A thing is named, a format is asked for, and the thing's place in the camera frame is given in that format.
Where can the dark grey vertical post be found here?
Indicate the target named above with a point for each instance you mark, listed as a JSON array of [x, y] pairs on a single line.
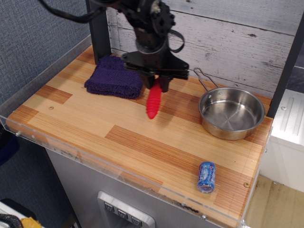
[[100, 36]]

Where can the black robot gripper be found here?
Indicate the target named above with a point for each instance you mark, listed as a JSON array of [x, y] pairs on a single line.
[[159, 61]]

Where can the white appliance at right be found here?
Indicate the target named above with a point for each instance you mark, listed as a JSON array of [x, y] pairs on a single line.
[[283, 160]]

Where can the yellow object bottom left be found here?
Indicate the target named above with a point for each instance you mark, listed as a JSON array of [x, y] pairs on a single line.
[[30, 223]]

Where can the red handled metal spoon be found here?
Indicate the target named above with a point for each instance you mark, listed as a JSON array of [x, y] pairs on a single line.
[[154, 99]]

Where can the silver steel pot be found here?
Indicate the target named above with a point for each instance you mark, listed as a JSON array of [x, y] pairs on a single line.
[[228, 113]]

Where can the silver toy fridge cabinet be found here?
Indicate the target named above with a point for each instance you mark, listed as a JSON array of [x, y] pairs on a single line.
[[160, 190]]

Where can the clear acrylic table guard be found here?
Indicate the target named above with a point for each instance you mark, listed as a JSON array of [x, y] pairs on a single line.
[[58, 113]]

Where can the silver dispenser button panel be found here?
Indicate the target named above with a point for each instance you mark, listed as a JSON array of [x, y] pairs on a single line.
[[129, 217]]

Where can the blue gum bottle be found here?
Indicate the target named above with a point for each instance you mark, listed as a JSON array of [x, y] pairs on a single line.
[[206, 177]]

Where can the folded purple towel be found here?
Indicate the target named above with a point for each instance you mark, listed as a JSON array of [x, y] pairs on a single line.
[[111, 78]]

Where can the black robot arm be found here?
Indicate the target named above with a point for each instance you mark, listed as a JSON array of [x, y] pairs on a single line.
[[152, 23]]

